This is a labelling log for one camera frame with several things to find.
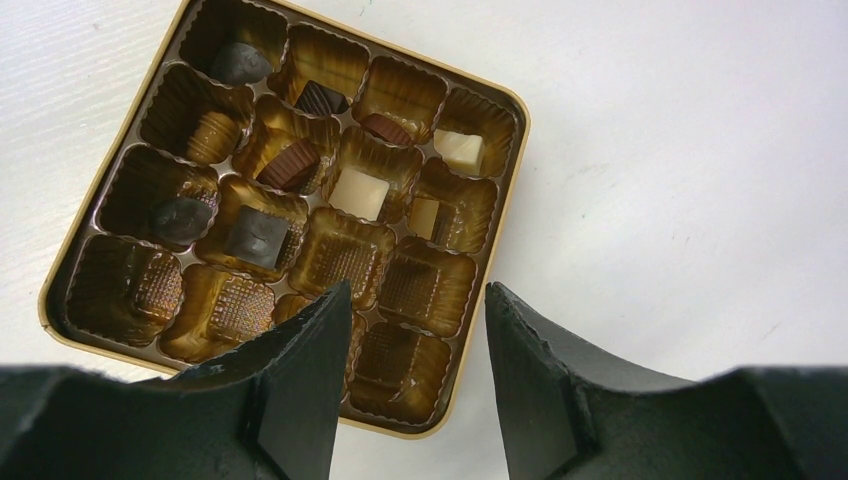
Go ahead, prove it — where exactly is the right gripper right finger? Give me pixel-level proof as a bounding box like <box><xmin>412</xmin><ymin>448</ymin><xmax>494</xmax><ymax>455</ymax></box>
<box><xmin>485</xmin><ymin>283</ymin><xmax>847</xmax><ymax>479</ymax></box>

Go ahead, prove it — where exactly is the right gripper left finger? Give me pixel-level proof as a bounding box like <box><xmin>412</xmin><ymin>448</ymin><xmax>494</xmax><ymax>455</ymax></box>
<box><xmin>1</xmin><ymin>282</ymin><xmax>352</xmax><ymax>479</ymax></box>

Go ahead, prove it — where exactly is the dark square chocolate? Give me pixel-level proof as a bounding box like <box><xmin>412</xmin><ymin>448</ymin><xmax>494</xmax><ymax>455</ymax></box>
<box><xmin>224</xmin><ymin>205</ymin><xmax>290</xmax><ymax>270</ymax></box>

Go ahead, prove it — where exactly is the dark round chocolate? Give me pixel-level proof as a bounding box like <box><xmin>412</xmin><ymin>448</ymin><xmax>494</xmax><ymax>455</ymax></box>
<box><xmin>149</xmin><ymin>197</ymin><xmax>213</xmax><ymax>246</ymax></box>

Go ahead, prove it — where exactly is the small cream chocolate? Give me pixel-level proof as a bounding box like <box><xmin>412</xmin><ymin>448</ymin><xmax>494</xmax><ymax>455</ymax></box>
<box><xmin>408</xmin><ymin>197</ymin><xmax>441</xmax><ymax>240</ymax></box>

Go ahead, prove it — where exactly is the brown ridged chocolate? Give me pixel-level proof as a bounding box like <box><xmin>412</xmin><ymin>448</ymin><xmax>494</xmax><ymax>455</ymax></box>
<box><xmin>257</xmin><ymin>139</ymin><xmax>321</xmax><ymax>192</ymax></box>

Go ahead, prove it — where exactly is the gold chocolate box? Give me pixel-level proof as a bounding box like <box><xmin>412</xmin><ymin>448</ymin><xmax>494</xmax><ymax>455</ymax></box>
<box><xmin>39</xmin><ymin>1</ymin><xmax>530</xmax><ymax>439</ymax></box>

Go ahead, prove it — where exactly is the tan chocolate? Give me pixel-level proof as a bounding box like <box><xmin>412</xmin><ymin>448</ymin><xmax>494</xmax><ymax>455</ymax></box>
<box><xmin>185</xmin><ymin>111</ymin><xmax>240</xmax><ymax>165</ymax></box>

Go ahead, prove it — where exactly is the reddish brown chocolate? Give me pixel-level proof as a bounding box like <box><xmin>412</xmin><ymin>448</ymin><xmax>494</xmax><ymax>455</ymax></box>
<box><xmin>360</xmin><ymin>113</ymin><xmax>414</xmax><ymax>146</ymax></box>

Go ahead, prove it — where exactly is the dark striped chocolate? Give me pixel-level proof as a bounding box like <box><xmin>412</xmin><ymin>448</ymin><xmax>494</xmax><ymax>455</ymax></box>
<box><xmin>295</xmin><ymin>80</ymin><xmax>349</xmax><ymax>116</ymax></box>

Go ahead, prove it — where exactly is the dark grey heart chocolate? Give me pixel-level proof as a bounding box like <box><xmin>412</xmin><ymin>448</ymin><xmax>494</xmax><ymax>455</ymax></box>
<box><xmin>209</xmin><ymin>42</ymin><xmax>273</xmax><ymax>85</ymax></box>

